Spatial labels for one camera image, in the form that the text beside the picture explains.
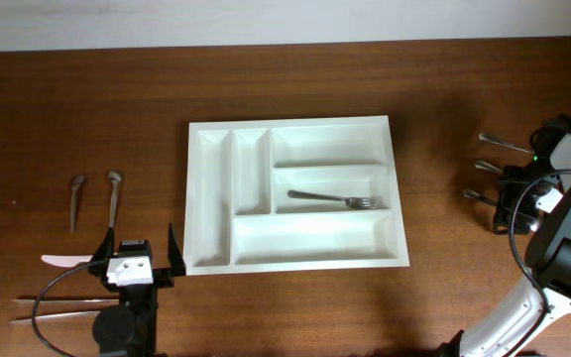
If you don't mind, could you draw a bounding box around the steel fork in tray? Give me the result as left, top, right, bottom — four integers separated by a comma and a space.
286, 190, 384, 210

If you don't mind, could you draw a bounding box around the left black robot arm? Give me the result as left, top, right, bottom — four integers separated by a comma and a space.
88, 226, 186, 356

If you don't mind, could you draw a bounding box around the right black cable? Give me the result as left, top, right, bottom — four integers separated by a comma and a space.
508, 169, 571, 357

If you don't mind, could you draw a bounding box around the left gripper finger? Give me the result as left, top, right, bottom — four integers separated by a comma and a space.
168, 223, 186, 276
91, 227, 115, 262

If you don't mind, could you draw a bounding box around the small steel teaspoon right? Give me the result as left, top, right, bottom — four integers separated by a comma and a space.
107, 170, 123, 228

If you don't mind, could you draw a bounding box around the white plastic cutlery tray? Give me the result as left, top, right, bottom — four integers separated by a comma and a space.
183, 116, 409, 276

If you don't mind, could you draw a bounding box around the steel fork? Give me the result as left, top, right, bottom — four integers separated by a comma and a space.
286, 190, 384, 210
478, 133, 532, 154

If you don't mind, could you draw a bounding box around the steel spoon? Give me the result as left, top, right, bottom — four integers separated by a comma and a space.
463, 188, 498, 206
474, 160, 503, 175

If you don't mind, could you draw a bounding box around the left black cable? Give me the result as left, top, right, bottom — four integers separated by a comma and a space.
31, 260, 108, 357

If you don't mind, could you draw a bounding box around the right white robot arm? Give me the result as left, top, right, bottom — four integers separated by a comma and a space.
435, 114, 571, 357

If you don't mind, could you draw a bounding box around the black cable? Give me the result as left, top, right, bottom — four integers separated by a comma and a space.
31, 260, 108, 357
508, 169, 571, 357

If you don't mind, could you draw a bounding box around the white plastic knife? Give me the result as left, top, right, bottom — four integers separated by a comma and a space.
41, 255, 92, 268

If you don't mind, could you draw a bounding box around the small steel teaspoon left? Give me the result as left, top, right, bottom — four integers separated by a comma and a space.
69, 175, 85, 232

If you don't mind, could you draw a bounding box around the small steel teaspoon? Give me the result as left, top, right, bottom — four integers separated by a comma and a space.
69, 175, 85, 232
107, 170, 123, 228

